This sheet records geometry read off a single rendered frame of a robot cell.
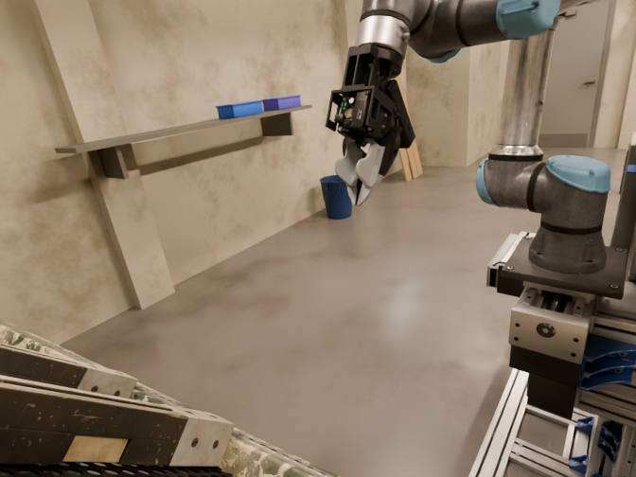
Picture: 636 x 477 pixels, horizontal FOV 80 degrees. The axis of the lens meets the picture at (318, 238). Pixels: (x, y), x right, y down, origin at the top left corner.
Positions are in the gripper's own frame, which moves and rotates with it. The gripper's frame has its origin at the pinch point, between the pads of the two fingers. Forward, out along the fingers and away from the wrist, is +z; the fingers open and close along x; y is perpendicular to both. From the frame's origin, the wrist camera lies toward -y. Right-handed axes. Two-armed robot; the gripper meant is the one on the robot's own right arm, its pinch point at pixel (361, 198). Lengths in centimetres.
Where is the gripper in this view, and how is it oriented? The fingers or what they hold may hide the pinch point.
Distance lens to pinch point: 57.4
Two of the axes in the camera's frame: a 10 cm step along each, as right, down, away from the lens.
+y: -6.0, -1.0, -7.9
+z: -1.8, 9.8, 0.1
